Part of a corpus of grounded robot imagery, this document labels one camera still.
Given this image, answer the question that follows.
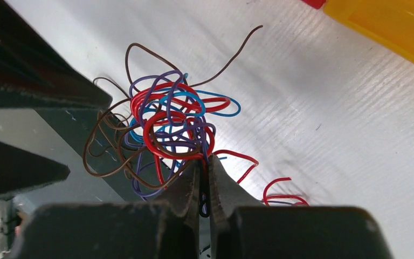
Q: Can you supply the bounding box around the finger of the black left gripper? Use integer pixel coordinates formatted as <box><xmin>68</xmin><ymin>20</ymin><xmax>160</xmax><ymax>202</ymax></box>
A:
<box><xmin>0</xmin><ymin>1</ymin><xmax>112</xmax><ymax>109</ymax></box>
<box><xmin>0</xmin><ymin>142</ymin><xmax>70</xmax><ymax>199</ymax></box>

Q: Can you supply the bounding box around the coloured cable bundle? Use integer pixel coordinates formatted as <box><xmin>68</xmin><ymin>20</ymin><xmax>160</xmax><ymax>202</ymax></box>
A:
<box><xmin>82</xmin><ymin>25</ymin><xmax>310</xmax><ymax>207</ymax></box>

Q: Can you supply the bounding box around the right red plastic bin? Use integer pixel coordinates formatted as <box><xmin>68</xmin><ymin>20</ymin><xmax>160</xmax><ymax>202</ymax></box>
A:
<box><xmin>301</xmin><ymin>0</ymin><xmax>327</xmax><ymax>10</ymax></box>

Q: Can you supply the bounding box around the yellow plastic bin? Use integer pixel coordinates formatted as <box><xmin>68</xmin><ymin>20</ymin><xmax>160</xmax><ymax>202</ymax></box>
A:
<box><xmin>323</xmin><ymin>1</ymin><xmax>414</xmax><ymax>63</ymax></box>

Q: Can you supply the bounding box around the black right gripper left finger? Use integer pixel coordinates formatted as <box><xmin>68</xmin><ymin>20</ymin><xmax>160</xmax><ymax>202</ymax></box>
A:
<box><xmin>10</xmin><ymin>161</ymin><xmax>201</xmax><ymax>258</ymax></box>

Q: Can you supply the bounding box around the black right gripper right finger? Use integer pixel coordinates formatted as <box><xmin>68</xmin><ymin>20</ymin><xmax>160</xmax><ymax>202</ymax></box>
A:
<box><xmin>208</xmin><ymin>155</ymin><xmax>392</xmax><ymax>258</ymax></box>

